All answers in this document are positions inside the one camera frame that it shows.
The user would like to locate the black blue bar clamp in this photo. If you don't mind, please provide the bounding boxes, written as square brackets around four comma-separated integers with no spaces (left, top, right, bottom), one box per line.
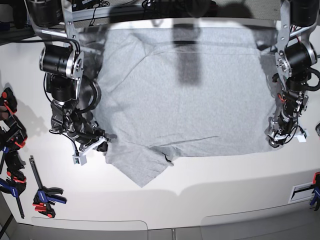
[0,151,27,219]

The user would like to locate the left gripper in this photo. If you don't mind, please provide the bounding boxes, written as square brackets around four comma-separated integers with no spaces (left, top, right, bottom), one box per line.
[267,115,300,148]

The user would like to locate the dark object right edge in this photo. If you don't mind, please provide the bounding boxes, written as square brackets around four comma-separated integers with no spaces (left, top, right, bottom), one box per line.
[315,123,320,137]

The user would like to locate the grey T-shirt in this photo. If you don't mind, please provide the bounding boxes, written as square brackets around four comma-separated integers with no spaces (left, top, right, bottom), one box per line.
[93,26,277,187]

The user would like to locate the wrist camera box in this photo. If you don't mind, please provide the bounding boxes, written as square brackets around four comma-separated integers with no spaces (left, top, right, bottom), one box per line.
[295,132,308,143]
[72,154,87,166]

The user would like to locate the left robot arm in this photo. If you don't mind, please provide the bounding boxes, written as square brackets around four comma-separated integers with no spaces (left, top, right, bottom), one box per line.
[267,0,320,148]

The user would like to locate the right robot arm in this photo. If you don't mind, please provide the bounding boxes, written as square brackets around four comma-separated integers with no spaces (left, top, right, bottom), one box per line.
[25,0,111,152]

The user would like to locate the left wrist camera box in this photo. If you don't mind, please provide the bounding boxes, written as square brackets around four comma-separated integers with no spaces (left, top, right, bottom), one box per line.
[295,132,308,143]

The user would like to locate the small blue bar clamp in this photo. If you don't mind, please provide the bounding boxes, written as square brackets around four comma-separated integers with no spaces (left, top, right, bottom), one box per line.
[29,155,67,218]

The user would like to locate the white label card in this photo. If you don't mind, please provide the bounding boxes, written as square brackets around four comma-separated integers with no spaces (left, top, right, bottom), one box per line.
[288,182,314,204]

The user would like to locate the blue red bar clamp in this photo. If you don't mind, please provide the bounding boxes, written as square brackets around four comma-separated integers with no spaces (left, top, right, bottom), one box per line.
[0,115,28,177]

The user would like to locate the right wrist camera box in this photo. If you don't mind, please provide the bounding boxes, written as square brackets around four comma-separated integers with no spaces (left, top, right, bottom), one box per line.
[72,154,87,166]

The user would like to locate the red black clamp top left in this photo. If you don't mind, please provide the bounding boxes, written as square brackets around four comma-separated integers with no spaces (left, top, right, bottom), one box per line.
[0,87,18,125]

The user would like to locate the blue clamp right edge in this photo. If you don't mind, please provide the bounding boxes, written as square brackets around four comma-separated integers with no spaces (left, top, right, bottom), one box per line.
[293,172,320,212]

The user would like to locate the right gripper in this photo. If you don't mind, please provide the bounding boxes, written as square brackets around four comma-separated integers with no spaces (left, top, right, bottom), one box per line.
[72,124,117,153]

